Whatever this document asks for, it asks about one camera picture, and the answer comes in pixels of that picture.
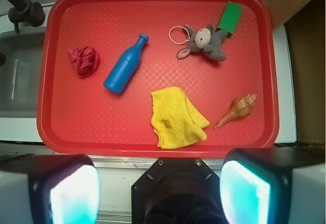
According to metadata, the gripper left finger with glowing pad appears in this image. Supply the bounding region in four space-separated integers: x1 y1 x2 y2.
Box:
1 154 100 223

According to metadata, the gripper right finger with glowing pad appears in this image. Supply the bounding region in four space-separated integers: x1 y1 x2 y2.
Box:
220 147 325 223

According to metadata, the orange spiral conch shell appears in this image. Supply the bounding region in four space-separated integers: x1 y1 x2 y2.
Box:
213 94 258 130

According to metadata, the grey sink basin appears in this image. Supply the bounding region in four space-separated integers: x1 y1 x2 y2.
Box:
1 27 45 118

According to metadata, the yellow folded cloth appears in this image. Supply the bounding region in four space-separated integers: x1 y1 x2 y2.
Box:
151 87 210 150

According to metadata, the crumpled red paper ball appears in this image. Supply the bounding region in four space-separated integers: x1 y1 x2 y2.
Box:
68 46 100 77

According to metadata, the blue plastic bottle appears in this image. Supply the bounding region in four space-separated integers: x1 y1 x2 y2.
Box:
103 33 149 95

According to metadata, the grey plush donkey toy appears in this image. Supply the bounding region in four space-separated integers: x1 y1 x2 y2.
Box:
168 24 228 62

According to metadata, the black faucet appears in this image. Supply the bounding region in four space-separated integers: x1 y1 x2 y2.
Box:
7 0 45 34

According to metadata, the green rectangular block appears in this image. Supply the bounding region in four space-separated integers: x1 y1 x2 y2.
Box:
216 1 243 36

